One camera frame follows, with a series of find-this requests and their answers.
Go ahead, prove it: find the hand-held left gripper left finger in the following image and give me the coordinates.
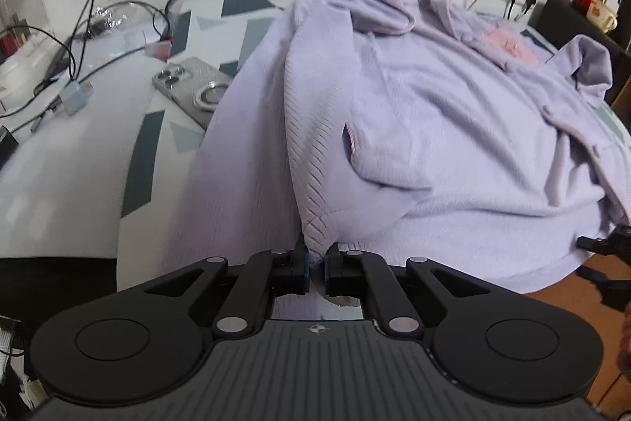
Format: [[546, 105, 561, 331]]
[[145, 236, 312, 338]]

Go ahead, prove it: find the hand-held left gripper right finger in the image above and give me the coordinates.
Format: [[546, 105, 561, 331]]
[[323, 243, 486, 338]]

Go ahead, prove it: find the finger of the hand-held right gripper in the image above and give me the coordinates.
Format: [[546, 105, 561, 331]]
[[576, 267, 631, 319], [576, 224, 631, 265]]

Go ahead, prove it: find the lavender ribbed cardigan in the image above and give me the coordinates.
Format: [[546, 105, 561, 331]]
[[165, 0, 631, 298]]

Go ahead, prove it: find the grey smartphone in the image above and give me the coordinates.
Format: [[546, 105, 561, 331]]
[[152, 56, 235, 130]]

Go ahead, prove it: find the black cabinet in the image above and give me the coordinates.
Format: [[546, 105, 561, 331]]
[[537, 0, 631, 106]]

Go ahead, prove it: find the white mug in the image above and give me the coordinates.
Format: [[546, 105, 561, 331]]
[[586, 0, 618, 32]]

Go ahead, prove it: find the small red adapter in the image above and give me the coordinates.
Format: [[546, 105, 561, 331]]
[[144, 37, 173, 62]]

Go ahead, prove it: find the white charger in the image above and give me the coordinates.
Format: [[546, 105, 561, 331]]
[[59, 83, 94, 113]]

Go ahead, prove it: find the black charger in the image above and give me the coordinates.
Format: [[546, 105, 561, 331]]
[[0, 127, 21, 165]]

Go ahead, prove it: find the black cable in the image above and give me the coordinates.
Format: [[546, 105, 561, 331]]
[[30, 0, 173, 106]]

